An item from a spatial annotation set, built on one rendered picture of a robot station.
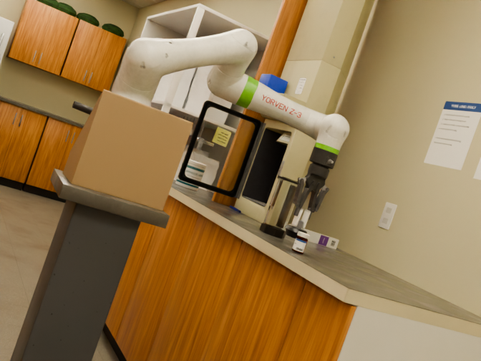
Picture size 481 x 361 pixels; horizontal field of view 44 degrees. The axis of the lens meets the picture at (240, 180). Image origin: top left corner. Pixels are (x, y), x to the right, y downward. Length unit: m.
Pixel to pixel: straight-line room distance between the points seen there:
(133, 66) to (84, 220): 0.48
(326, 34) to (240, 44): 0.75
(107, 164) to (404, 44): 1.74
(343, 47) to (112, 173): 1.38
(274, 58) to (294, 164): 0.60
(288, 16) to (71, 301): 1.81
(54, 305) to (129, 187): 0.41
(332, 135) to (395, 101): 0.81
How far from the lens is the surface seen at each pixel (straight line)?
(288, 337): 1.85
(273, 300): 1.95
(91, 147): 1.74
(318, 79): 2.69
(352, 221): 2.84
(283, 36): 3.02
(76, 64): 7.60
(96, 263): 1.82
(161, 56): 1.85
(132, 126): 1.76
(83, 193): 1.70
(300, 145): 2.67
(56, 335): 1.87
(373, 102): 3.02
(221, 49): 2.03
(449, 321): 1.91
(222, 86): 2.19
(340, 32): 2.75
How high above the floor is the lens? 1.15
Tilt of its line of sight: 1 degrees down
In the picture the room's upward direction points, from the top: 20 degrees clockwise
